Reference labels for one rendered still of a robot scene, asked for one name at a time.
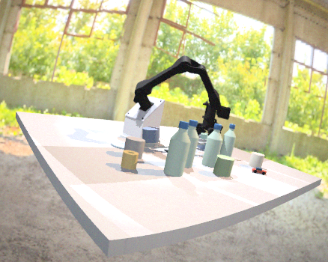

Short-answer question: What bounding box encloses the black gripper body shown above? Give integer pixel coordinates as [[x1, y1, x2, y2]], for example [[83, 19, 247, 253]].
[[196, 115, 216, 134]]

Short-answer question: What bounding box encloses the pale green cylinder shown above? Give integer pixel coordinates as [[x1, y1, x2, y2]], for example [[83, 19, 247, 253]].
[[213, 155, 235, 177]]

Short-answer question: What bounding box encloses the red toy car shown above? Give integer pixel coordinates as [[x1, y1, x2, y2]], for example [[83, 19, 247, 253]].
[[252, 167, 267, 175]]

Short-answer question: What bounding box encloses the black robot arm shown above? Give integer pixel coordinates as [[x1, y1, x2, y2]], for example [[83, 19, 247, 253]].
[[133, 55, 231, 120]]

